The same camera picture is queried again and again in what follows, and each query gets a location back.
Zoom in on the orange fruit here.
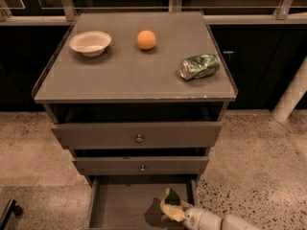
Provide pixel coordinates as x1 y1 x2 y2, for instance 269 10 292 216
136 30 156 50

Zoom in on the grey open bottom drawer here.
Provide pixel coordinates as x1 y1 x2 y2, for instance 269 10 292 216
84 175 198 230

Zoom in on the green and yellow sponge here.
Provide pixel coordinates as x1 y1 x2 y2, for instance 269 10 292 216
164 188 181 206

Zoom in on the grey top drawer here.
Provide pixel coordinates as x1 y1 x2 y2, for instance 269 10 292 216
52 122 222 150

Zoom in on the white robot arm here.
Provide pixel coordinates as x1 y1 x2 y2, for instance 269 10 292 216
160 59 307 230

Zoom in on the white paper bowl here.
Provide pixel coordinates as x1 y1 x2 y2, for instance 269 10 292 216
69 31 112 57

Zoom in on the crushed green soda can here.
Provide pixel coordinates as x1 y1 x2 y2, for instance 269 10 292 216
179 54 220 81

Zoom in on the metal railing frame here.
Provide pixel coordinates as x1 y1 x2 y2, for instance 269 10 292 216
0 0 307 25

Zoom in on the grey drawer cabinet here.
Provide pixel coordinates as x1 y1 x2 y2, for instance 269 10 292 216
32 11 239 230

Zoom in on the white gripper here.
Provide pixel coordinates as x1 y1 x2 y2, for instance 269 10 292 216
160 199 222 230

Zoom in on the grey middle drawer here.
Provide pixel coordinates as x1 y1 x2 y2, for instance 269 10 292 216
73 156 208 175

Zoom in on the black caster wheel base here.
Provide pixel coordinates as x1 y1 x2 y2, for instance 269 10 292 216
0 199 23 230

